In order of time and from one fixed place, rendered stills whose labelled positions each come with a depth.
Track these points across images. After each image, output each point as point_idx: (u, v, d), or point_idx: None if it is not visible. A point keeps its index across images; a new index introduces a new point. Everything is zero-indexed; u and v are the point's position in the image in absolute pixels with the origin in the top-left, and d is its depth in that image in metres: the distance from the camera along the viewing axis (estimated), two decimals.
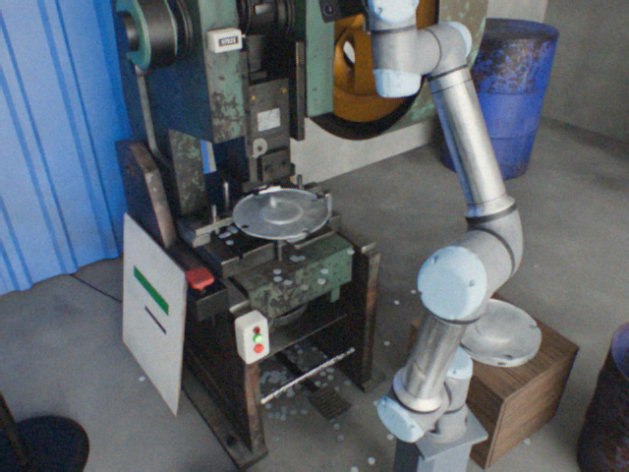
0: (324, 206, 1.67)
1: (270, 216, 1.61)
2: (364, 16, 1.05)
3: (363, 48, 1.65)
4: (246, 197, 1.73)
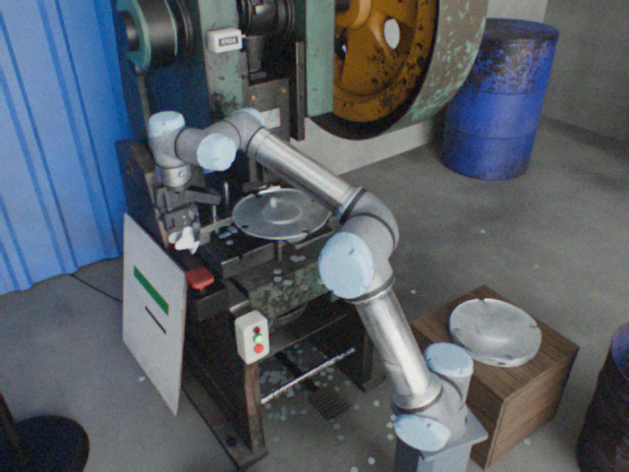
0: (324, 206, 1.67)
1: (270, 216, 1.61)
2: None
3: None
4: (246, 197, 1.73)
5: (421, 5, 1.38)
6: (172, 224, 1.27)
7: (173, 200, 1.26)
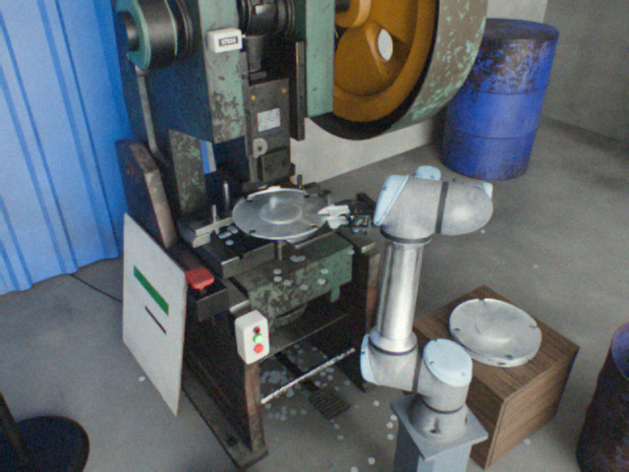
0: (319, 201, 1.70)
1: (273, 217, 1.61)
2: (361, 202, 1.63)
3: (347, 47, 1.70)
4: (246, 197, 1.73)
5: None
6: (356, 230, 1.61)
7: None
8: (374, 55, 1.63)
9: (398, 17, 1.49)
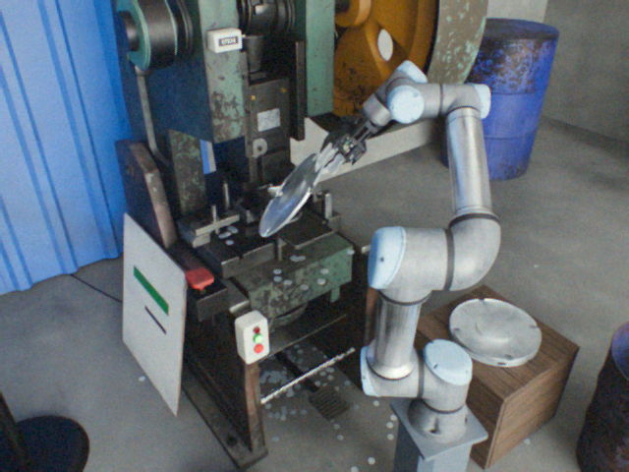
0: None
1: (283, 205, 1.50)
2: (339, 128, 1.39)
3: (384, 12, 1.53)
4: (246, 197, 1.73)
5: None
6: (354, 156, 1.36)
7: (364, 135, 1.35)
8: None
9: None
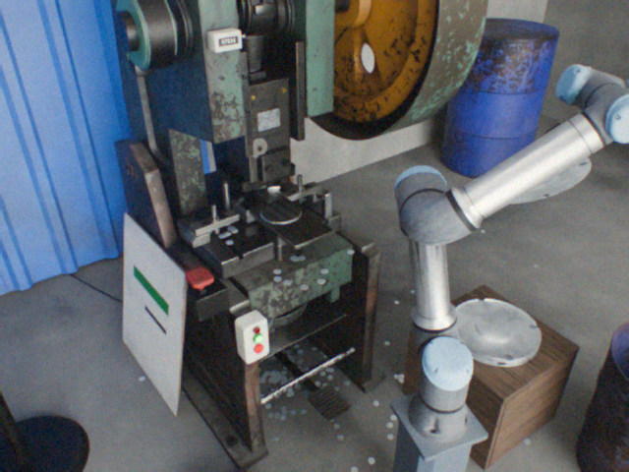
0: None
1: None
2: None
3: None
4: (246, 197, 1.73)
5: (394, 87, 1.55)
6: None
7: None
8: None
9: None
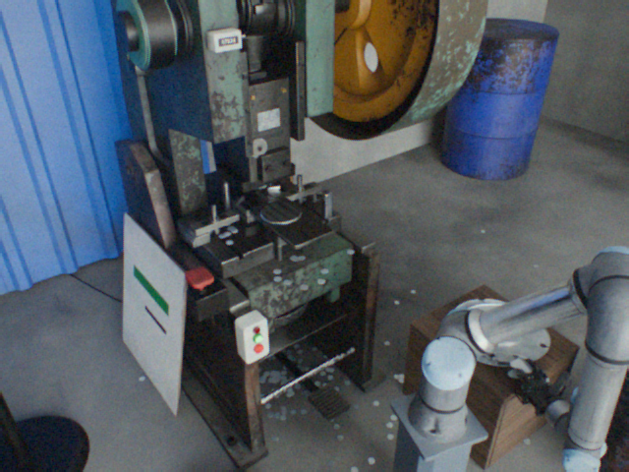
0: (540, 355, 1.67)
1: None
2: (546, 376, 1.55)
3: None
4: (246, 197, 1.73)
5: None
6: (521, 392, 1.57)
7: None
8: None
9: None
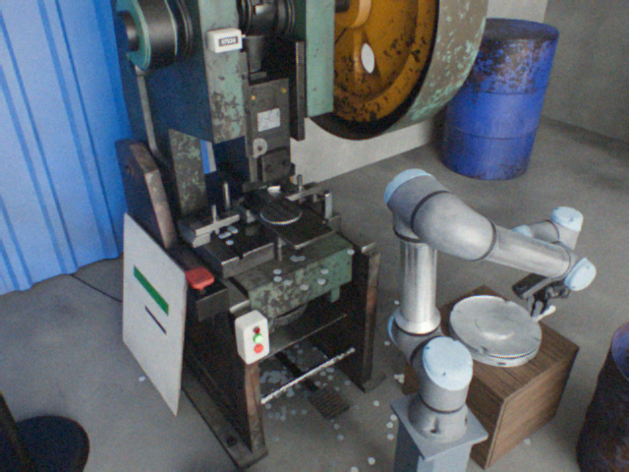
0: (530, 349, 1.71)
1: (481, 321, 1.81)
2: (545, 294, 1.49)
3: None
4: (246, 197, 1.73)
5: (394, 87, 1.55)
6: None
7: None
8: None
9: None
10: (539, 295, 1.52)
